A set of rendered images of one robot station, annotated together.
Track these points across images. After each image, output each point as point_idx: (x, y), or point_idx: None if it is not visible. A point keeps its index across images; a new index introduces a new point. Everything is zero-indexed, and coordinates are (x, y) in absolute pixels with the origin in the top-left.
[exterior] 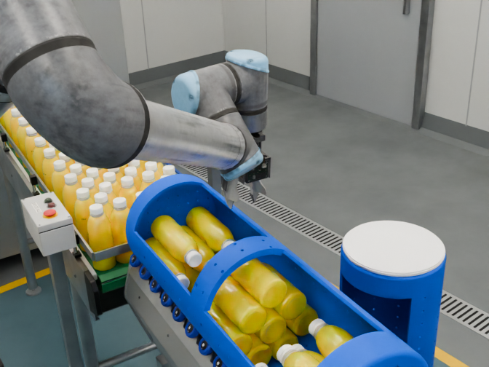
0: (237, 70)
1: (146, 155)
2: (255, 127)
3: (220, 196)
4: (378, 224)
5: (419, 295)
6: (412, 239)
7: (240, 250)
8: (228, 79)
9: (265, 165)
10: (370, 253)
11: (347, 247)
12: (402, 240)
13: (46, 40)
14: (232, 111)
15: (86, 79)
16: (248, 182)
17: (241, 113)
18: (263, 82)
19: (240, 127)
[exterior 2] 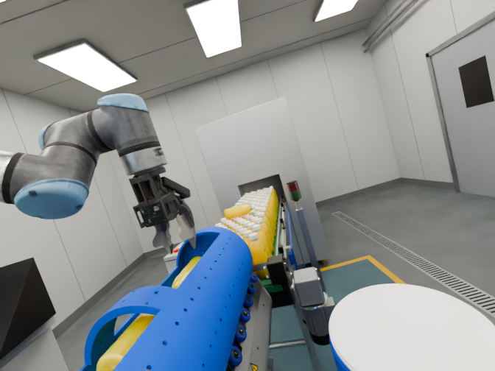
0: (94, 111)
1: None
2: (132, 167)
3: (217, 243)
4: (395, 288)
5: None
6: (440, 322)
7: (123, 300)
8: (80, 118)
9: (156, 207)
10: (359, 330)
11: (336, 313)
12: (420, 320)
13: None
14: (55, 144)
15: None
16: (146, 226)
17: (118, 154)
18: (123, 118)
19: (46, 157)
